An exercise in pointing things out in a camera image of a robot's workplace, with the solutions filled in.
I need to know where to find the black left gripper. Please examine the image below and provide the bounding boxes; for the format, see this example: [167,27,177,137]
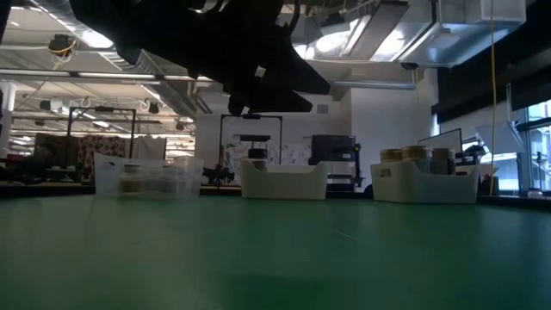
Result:
[141,0,331,116]

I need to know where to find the black-lid spice jar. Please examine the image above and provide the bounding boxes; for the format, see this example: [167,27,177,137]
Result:
[248,148,269,172]

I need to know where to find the tan-lid spice jar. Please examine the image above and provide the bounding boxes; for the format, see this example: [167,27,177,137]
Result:
[380,148,404,164]
[401,145,433,163]
[431,147,456,176]

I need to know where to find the black machine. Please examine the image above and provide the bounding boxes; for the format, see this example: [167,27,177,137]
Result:
[310,133,365,189]

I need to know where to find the grey ceiling pipe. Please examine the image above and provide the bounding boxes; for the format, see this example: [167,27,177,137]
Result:
[329,78,417,90]

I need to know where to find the white plastic bin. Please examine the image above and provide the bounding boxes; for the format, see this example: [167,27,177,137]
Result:
[239,158,330,201]
[370,160,480,205]

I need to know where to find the small black background robot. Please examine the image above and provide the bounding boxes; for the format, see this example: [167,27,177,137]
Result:
[201,164,237,187]

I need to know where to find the white cloth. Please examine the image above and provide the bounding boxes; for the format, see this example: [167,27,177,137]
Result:
[131,135,168,161]

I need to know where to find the computer monitor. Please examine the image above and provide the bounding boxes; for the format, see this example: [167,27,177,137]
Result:
[418,127,464,155]

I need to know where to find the green table mat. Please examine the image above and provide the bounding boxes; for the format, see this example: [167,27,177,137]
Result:
[0,193,551,310]

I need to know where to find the floral patterned cloth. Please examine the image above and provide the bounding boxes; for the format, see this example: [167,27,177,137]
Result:
[76,134,127,171]

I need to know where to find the clear plastic container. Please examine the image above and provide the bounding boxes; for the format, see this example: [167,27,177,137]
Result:
[93,152,204,200]

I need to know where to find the white triangular panel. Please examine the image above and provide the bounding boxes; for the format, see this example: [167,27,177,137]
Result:
[474,120,525,155]

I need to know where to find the person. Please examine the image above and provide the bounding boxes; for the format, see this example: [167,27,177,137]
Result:
[23,141,61,182]

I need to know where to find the black gantry frame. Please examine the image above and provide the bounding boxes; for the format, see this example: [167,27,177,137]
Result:
[219,113,284,187]

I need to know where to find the large silver ceiling duct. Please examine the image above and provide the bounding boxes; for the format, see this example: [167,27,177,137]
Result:
[398,0,527,69]

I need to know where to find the black metal rack frame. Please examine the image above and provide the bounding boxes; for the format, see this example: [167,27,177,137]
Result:
[66,106,138,157]

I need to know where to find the yellow hanging cable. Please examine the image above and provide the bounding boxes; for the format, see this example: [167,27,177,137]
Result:
[489,0,498,184]

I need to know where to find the ceiling camera with yellow cable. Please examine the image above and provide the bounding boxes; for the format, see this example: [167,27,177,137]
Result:
[46,33,78,59]

